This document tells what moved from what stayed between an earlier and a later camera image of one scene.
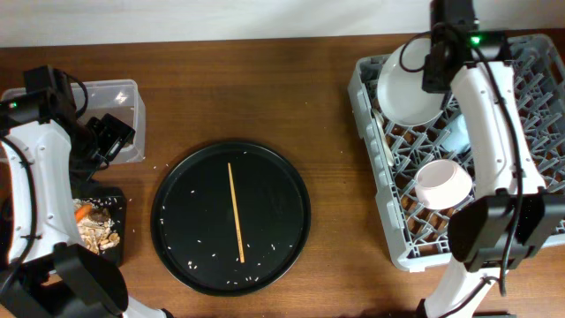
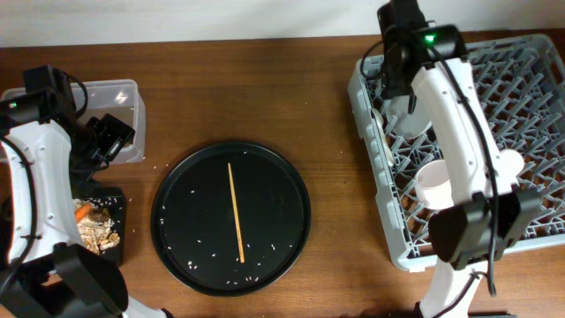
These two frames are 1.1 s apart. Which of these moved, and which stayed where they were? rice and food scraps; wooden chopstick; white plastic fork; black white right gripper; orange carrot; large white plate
Moved: black white right gripper; large white plate
Stayed: wooden chopstick; rice and food scraps; white plastic fork; orange carrot
